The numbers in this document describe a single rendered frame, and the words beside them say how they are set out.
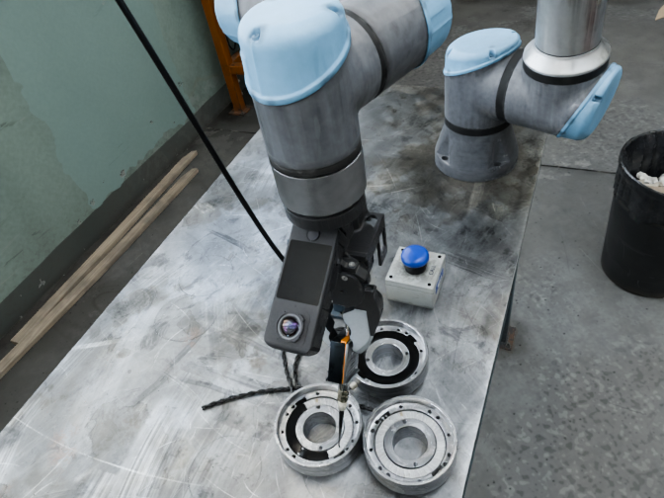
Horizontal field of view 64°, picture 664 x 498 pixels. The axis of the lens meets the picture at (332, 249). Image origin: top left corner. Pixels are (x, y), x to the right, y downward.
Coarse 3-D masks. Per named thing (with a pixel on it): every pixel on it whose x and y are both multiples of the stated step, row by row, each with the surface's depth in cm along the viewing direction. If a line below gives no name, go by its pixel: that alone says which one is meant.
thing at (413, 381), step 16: (384, 320) 71; (400, 320) 71; (416, 336) 70; (368, 352) 69; (384, 352) 71; (400, 352) 69; (400, 368) 67; (368, 384) 65; (384, 384) 66; (400, 384) 64; (416, 384) 66
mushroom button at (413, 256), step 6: (408, 246) 76; (414, 246) 75; (420, 246) 75; (402, 252) 75; (408, 252) 75; (414, 252) 75; (420, 252) 74; (426, 252) 74; (402, 258) 75; (408, 258) 74; (414, 258) 74; (420, 258) 74; (426, 258) 74; (408, 264) 74; (414, 264) 74; (420, 264) 74
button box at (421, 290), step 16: (400, 256) 78; (432, 256) 78; (400, 272) 76; (416, 272) 75; (432, 272) 75; (400, 288) 76; (416, 288) 74; (432, 288) 73; (416, 304) 77; (432, 304) 76
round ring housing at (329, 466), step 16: (320, 384) 66; (288, 400) 65; (336, 400) 65; (352, 400) 64; (288, 416) 64; (304, 416) 64; (320, 416) 65; (336, 416) 63; (352, 416) 63; (304, 432) 64; (336, 432) 62; (320, 448) 62; (352, 448) 59; (304, 464) 59; (320, 464) 58; (336, 464) 59
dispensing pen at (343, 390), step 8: (336, 336) 57; (344, 336) 58; (336, 344) 56; (344, 344) 56; (336, 352) 56; (344, 352) 56; (336, 360) 56; (336, 368) 57; (328, 376) 57; (336, 376) 57; (344, 392) 58; (344, 400) 59; (344, 408) 59
